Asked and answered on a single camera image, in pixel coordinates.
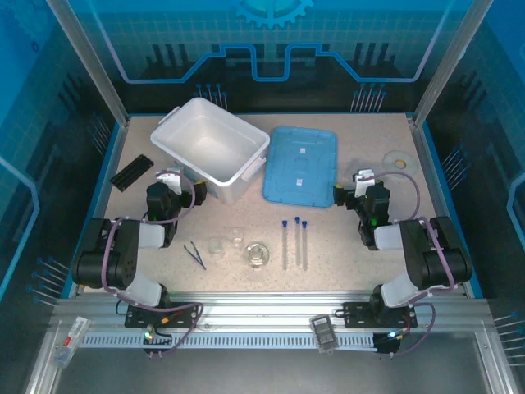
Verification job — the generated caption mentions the white slotted cable duct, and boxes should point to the white slotted cable duct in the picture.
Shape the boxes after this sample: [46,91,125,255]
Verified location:
[81,331,377,350]

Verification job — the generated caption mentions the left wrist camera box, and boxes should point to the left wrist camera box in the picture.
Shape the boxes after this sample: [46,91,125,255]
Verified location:
[157,167,185,194]

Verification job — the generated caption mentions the blue plastic tweezers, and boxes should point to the blue plastic tweezers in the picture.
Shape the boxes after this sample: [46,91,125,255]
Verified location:
[183,241,208,271]

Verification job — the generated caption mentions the small grey electronic box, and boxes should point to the small grey electronic box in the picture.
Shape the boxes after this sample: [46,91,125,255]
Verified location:
[308,314,338,354]

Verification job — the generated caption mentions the aluminium mounting rail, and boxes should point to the aluminium mounting rail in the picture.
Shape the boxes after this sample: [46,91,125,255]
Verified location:
[52,289,491,336]

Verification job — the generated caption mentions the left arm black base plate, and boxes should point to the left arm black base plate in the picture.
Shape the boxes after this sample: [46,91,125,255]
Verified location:
[125,301,200,329]

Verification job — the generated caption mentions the clear tape roll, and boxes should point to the clear tape roll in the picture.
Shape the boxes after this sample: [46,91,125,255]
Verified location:
[381,150,418,176]

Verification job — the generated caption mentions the white plastic storage box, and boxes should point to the white plastic storage box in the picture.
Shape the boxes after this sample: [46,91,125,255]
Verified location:
[150,97,271,205]

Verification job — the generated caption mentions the black ribbed rack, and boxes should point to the black ribbed rack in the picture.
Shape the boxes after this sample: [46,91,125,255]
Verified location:
[109,153,155,193]

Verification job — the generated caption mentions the glass conical flask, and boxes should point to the glass conical flask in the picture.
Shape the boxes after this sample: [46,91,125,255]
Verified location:
[242,241,272,270]

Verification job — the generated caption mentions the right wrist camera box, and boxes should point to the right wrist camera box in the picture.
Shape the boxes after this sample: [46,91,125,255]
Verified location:
[353,168,377,196]

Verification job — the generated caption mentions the aluminium frame post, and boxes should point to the aluminium frame post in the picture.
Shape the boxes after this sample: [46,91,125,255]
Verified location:
[44,0,132,127]
[412,0,495,126]

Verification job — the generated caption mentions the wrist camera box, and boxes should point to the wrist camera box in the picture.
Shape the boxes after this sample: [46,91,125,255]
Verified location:
[157,167,185,194]
[353,168,377,196]

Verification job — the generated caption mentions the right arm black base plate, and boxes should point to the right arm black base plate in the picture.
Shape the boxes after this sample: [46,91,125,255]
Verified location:
[342,301,418,329]

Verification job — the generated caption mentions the blue plastic box lid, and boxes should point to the blue plastic box lid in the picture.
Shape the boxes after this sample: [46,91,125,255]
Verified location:
[261,126,338,209]

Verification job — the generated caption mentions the clear plastic packet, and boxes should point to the clear plastic packet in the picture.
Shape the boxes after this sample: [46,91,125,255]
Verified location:
[52,316,91,369]

